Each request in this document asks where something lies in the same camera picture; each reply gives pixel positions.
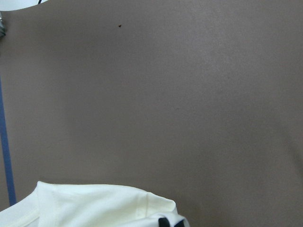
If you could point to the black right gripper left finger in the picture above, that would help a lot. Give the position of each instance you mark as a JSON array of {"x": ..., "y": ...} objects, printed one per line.
[{"x": 163, "y": 222}]

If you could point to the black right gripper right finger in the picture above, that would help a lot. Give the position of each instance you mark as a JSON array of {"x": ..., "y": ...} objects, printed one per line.
[{"x": 182, "y": 223}]

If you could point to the cream long-sleeve cat shirt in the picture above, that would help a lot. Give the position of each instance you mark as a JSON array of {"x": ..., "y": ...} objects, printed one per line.
[{"x": 89, "y": 205}]

